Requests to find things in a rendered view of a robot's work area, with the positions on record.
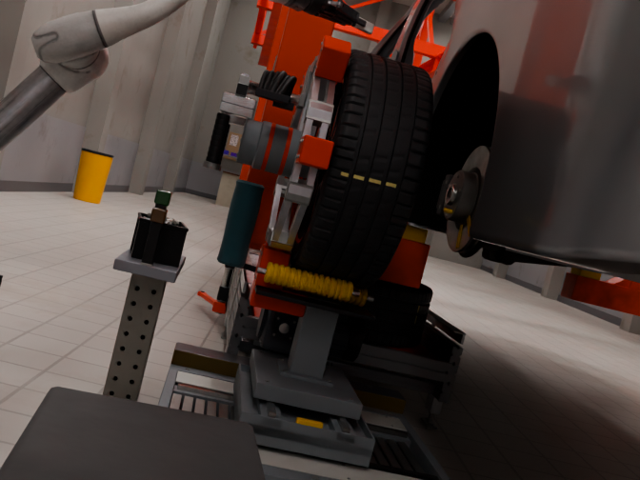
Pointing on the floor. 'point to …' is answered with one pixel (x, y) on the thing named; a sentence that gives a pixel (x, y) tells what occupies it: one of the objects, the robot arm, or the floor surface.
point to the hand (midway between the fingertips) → (363, 25)
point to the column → (134, 337)
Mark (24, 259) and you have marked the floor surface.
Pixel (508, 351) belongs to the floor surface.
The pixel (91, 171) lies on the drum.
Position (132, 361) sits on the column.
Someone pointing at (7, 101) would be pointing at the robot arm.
